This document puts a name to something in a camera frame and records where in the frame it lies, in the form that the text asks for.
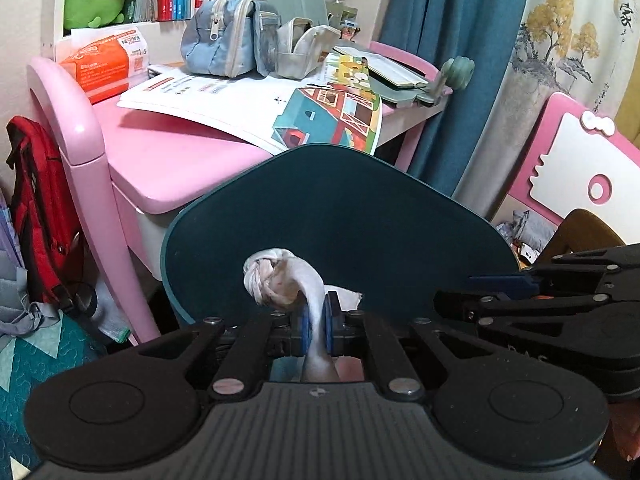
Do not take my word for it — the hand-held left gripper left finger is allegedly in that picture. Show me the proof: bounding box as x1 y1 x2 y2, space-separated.
177 304 312 402

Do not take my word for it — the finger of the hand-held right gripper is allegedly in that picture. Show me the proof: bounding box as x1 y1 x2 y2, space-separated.
433 287 640 333
469 244 640 302

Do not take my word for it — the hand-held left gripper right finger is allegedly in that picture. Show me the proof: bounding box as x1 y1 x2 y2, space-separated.
324 292 467 402

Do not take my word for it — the white tissue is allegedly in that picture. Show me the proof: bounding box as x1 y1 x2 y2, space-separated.
242 247 363 383

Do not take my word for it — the dark teal chair back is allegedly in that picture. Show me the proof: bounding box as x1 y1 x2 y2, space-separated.
161 143 521 328

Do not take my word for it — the colourful house cut-out sheet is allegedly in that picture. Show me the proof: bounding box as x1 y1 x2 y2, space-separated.
269 52 386 156

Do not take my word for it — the green desk crank knob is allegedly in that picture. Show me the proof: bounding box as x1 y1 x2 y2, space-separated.
425 56 474 106

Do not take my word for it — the pink desk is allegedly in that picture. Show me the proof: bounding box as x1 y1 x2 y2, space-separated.
27 40 453 347

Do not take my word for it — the blue curtain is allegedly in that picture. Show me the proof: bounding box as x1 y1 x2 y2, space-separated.
377 0 540 211

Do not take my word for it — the open book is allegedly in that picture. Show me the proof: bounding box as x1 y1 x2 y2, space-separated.
332 45 431 89

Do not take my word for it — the white printed worksheet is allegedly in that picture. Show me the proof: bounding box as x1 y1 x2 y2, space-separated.
117 72 303 156

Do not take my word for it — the tree print curtain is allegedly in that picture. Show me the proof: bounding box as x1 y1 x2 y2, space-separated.
452 0 640 221

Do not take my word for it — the grey pencil case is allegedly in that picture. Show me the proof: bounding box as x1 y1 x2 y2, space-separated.
272 17 345 80

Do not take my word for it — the teal zigzag quilted blanket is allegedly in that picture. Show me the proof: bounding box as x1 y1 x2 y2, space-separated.
0 310 110 467

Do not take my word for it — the purple and grey backpack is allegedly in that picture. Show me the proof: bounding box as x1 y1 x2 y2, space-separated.
0 195 63 337

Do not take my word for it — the red and black backpack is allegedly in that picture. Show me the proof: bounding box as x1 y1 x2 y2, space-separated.
6 116 98 317

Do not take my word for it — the light blue zipper bag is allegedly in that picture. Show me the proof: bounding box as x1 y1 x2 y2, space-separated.
180 0 282 79

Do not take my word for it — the orange tissue packet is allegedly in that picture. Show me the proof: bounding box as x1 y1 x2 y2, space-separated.
55 24 152 105

